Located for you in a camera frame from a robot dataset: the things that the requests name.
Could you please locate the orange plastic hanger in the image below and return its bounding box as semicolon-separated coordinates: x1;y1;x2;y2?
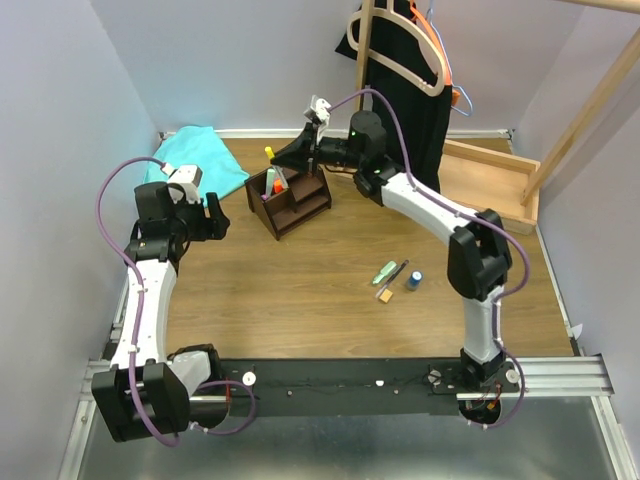
401;1;453;97

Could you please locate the dark wooden desk organizer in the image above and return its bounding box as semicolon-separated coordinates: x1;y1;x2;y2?
245;168;332;240

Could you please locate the tan eraser block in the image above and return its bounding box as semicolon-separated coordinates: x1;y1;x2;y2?
379;290;393;303

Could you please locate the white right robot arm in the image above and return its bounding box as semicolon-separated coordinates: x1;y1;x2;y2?
268;111;512;392

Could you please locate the black hanging garment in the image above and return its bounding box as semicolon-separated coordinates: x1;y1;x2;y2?
366;18;452;192

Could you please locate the green highlighter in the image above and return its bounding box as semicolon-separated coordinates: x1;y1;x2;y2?
372;261;397;285

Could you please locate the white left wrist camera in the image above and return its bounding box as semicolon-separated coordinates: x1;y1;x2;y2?
161;163;203;204

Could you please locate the beige wooden hanger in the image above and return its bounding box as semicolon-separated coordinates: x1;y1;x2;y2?
346;0;447;99

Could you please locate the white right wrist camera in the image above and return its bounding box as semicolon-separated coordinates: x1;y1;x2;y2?
304;95;331;129

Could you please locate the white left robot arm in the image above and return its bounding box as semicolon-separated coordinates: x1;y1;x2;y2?
91;180;230;442

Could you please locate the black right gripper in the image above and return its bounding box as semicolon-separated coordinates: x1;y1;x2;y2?
270;124;363;180

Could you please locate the wooden clothes rack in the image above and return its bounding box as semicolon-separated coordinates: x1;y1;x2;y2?
347;1;639;234

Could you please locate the pale mint highlighter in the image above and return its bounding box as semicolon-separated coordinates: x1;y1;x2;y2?
264;168;277;198

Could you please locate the orange black highlighter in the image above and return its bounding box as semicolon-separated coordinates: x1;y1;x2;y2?
272;179;284;194

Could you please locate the turquoise t-shirt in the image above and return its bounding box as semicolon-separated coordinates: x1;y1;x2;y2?
153;126;249;199

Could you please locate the blue ink bottle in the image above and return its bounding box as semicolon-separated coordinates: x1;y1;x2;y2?
406;270;424;291

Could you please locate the light blue wire hanger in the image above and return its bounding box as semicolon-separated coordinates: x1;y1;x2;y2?
426;0;474;118

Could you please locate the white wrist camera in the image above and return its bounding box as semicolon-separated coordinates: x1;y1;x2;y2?
161;163;203;204
304;95;331;129

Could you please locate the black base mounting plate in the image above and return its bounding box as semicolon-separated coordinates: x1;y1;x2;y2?
217;357;519;417

